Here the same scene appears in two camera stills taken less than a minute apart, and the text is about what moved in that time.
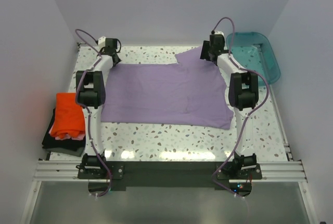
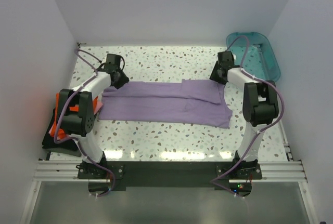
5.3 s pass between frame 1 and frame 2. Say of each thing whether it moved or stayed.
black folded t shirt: stayed
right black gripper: moved
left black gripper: moved
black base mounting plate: stayed
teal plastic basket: stayed
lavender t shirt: moved
